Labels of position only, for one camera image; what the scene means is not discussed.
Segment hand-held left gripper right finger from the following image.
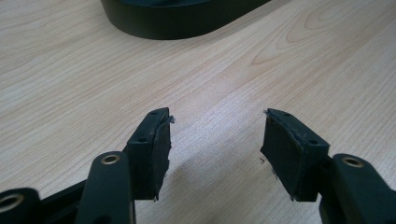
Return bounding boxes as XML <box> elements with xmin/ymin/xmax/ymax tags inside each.
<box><xmin>260</xmin><ymin>107</ymin><xmax>331</xmax><ymax>203</ymax></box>

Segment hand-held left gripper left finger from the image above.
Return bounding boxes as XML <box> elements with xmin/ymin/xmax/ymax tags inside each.
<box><xmin>124</xmin><ymin>106</ymin><xmax>176</xmax><ymax>202</ymax></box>

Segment black key stand with tray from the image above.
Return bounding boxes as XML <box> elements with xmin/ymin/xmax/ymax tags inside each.
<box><xmin>100</xmin><ymin>0</ymin><xmax>272</xmax><ymax>41</ymax></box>

